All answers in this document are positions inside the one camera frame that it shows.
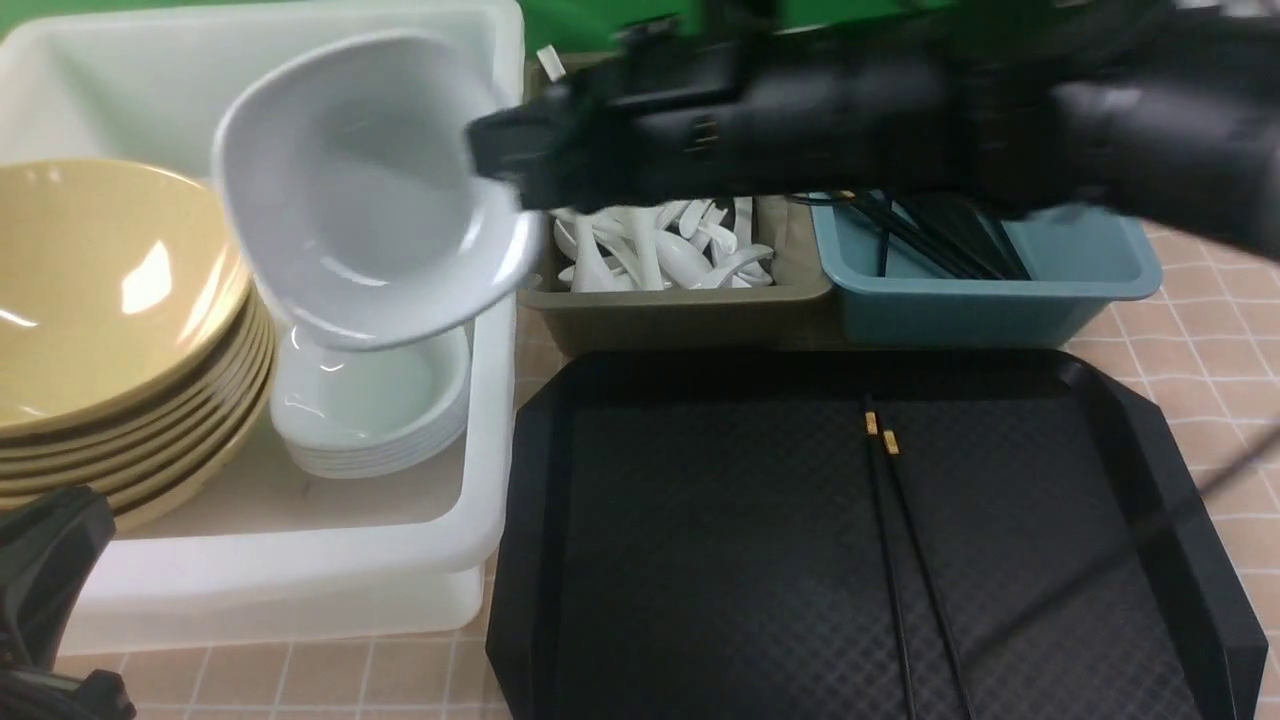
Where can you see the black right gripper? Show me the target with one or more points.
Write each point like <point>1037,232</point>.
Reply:
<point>867,104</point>

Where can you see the black chopstick gold band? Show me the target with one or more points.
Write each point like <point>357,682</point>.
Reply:
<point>900,630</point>
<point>937,600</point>

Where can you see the white square side dish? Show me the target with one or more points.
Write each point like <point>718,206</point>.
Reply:
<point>347,178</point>

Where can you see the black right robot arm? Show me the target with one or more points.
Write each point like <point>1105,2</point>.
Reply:
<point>1147,108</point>

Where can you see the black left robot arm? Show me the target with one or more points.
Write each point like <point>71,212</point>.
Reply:
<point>49,548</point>

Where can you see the pile of white spoons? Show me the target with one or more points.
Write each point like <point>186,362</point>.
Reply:
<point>705,244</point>

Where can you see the green cloth backdrop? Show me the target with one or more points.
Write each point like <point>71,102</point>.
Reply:
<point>576,26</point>

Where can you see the long white upright spoon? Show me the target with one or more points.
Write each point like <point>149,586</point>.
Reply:
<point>550,61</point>

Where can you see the olive plastic spoon bin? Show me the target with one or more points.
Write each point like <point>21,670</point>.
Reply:
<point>775,316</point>

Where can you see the blue plastic chopstick bin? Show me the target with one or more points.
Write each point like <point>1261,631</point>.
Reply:
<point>1081,260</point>

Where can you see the bundle of black chopsticks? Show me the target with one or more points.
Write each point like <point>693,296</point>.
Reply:
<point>963,239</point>

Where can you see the black plastic serving tray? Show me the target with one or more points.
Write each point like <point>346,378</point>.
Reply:
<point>691,535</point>

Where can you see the stack of white dishes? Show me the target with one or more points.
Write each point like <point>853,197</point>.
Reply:
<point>355,415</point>

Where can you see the large white plastic tub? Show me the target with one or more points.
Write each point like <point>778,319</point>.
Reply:
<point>268,553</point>

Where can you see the stack of yellow bowls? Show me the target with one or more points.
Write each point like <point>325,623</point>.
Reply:
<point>137,355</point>

